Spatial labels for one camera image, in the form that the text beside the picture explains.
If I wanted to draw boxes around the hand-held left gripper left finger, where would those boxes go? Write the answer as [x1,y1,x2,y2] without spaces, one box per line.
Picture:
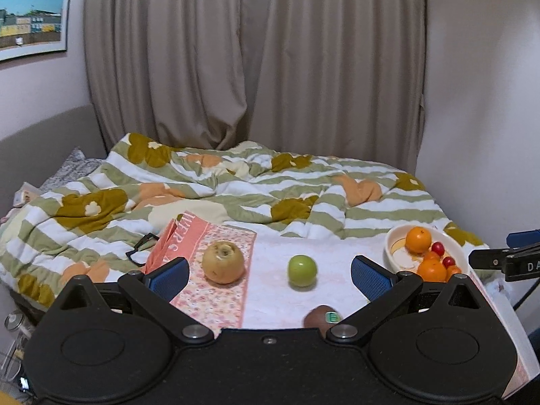
[55,256,215,344]

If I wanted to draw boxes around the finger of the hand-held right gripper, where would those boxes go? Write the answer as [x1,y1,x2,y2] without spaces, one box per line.
[468,247,509,271]
[506,229,540,249]

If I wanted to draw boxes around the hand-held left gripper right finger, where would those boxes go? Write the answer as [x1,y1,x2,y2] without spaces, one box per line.
[326,255,492,344]

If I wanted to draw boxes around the cream bowl with cartoon print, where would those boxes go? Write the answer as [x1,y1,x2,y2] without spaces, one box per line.
[385,224,470,284]

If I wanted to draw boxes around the large orange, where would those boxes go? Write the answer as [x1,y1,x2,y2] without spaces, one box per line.
[417,260,447,283]

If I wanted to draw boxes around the medium orange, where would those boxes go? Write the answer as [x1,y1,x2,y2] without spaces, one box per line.
[405,226,433,255]

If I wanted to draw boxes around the black eyeglasses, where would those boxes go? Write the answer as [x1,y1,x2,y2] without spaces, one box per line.
[125,232,160,268]

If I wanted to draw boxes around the brown kiwi with green sticker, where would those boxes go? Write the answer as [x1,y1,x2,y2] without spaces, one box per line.
[303,304,343,339]

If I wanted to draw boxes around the green apple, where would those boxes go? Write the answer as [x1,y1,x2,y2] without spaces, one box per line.
[288,255,318,289]

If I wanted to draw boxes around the pink floral tablecloth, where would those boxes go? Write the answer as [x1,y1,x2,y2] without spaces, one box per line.
[144,213,531,394]

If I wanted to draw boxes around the striped floral blanket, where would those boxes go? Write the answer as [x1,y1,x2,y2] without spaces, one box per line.
[0,132,491,306]

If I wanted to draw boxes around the grey patterned cloth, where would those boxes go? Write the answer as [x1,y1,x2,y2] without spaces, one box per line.
[39,147,107,191]

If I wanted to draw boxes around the small printed packet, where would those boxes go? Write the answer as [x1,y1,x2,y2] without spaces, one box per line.
[12,181,44,209]

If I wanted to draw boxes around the grey headboard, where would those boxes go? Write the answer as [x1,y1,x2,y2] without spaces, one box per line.
[0,104,107,220]

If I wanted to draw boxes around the beige curtain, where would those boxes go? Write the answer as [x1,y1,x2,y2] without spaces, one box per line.
[83,0,428,174]

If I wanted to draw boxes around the black cable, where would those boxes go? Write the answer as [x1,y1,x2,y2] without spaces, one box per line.
[511,280,540,309]

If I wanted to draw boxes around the framed wall poster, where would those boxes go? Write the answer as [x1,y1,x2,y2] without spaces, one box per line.
[0,0,74,63]

